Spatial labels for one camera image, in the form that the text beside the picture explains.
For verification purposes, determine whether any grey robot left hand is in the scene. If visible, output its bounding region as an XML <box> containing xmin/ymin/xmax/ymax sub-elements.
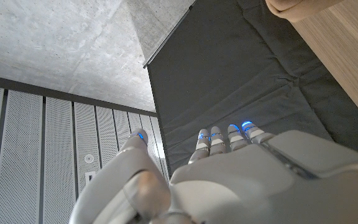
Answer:
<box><xmin>68</xmin><ymin>120</ymin><xmax>358</xmax><ymax>224</ymax></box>

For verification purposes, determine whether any brown jacket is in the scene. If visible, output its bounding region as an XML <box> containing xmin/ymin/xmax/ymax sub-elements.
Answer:
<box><xmin>265</xmin><ymin>0</ymin><xmax>343</xmax><ymax>23</ymax></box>

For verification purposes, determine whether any black backdrop curtain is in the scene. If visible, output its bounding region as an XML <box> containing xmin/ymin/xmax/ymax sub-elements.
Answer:
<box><xmin>143</xmin><ymin>0</ymin><xmax>358</xmax><ymax>174</ymax></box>

